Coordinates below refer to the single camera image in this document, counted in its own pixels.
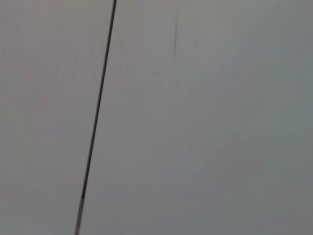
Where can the dark seam strip, pale end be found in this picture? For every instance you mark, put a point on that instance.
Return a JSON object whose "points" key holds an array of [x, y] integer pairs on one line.
{"points": [[98, 99]]}

